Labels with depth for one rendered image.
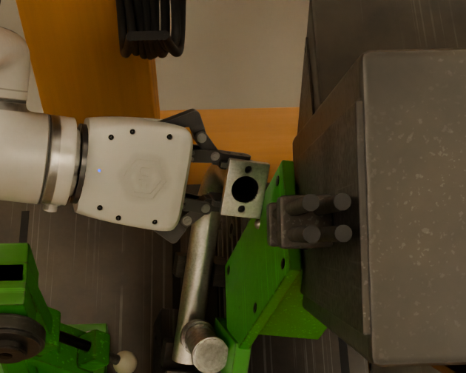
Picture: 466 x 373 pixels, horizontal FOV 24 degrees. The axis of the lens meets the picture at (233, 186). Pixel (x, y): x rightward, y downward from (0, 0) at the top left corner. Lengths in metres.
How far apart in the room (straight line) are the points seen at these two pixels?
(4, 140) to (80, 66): 0.35
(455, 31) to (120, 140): 0.38
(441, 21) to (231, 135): 0.44
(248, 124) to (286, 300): 0.53
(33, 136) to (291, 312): 0.29
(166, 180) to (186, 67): 1.70
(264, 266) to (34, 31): 0.42
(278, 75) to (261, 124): 1.18
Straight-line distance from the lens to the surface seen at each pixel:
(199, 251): 1.17
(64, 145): 0.97
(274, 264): 0.98
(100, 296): 1.35
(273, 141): 1.48
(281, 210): 0.70
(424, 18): 1.16
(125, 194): 1.00
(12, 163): 0.97
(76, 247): 1.38
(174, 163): 1.00
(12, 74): 0.97
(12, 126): 0.97
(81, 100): 1.35
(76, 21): 1.24
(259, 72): 2.68
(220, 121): 1.50
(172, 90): 2.65
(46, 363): 1.20
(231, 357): 1.09
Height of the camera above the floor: 2.09
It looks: 57 degrees down
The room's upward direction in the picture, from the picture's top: straight up
